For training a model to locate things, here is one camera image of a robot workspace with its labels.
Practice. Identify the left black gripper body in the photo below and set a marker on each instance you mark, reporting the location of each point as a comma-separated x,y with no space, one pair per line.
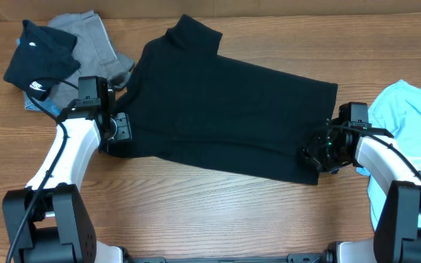
123,127

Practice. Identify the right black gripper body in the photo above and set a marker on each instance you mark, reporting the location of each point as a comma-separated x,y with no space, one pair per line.
313,151

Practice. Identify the black t-shirt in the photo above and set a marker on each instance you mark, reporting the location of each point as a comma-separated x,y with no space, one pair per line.
188,104

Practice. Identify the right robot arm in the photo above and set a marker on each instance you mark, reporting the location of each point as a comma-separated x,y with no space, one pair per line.
398,234

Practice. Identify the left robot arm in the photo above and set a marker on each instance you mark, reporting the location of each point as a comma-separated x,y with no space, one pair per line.
47,220

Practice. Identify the light blue t-shirt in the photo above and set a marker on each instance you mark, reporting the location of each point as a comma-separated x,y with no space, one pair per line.
398,109

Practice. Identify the folded grey trousers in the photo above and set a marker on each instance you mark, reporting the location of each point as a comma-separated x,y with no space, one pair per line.
94,50

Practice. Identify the folded black Nike garment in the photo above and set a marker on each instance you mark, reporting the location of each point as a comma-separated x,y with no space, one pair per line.
42,58

